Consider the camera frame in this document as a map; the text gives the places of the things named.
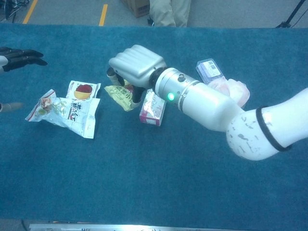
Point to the black tripod stand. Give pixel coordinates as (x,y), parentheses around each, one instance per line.
(287,23)

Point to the floral cardboard box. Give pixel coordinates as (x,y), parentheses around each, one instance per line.
(151,108)

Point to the clear plastic box purple contents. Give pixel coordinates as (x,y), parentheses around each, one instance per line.
(209,71)

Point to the teal table cloth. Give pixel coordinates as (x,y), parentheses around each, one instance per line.
(144,180)

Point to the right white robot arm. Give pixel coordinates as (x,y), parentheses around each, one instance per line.
(207,106)

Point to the person in beige trousers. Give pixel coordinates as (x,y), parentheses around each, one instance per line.
(166,12)

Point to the yellow-green snack packet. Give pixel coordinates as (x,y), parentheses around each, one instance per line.
(121,97)

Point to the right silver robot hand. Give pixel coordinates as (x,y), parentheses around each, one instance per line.
(139,65)

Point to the small white snack packet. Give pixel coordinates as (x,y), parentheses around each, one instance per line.
(83,91)

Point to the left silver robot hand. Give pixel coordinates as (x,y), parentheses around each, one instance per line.
(21,57)

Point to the aluminium frame rail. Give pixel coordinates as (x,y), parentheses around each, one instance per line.
(120,227)

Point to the large white snack bag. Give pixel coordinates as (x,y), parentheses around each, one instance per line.
(77,115)

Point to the pink mesh bath sponge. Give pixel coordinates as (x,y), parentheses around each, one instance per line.
(238,91)

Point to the brown cardboard box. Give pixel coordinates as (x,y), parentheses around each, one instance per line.
(138,8)

